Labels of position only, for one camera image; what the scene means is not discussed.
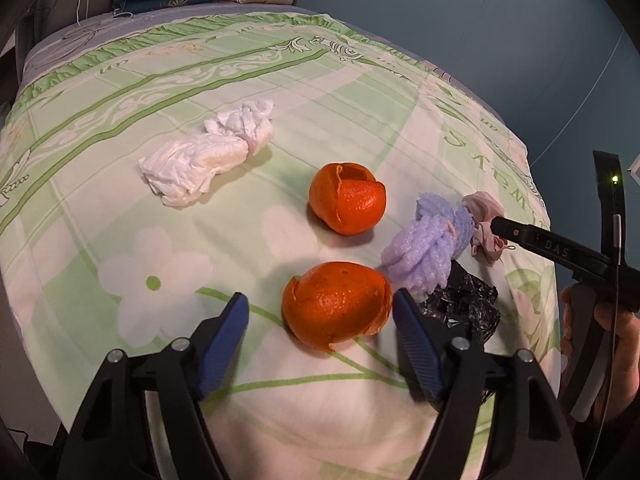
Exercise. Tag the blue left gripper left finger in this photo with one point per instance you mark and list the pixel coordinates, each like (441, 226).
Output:
(218, 339)

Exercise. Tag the right hand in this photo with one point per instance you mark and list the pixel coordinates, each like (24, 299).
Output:
(625, 371)

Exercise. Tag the green floral quilt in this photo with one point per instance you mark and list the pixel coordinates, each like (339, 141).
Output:
(250, 209)

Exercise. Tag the black plastic bag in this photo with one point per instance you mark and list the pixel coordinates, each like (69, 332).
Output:
(467, 302)

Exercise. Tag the purple foam fruit net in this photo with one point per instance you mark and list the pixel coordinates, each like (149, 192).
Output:
(419, 258)

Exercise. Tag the grey bed with headboard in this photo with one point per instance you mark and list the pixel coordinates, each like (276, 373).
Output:
(60, 25)

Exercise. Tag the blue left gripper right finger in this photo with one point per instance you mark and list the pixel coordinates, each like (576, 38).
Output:
(421, 350)

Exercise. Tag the white tissue bundle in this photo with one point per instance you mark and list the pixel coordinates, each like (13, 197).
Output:
(181, 171)

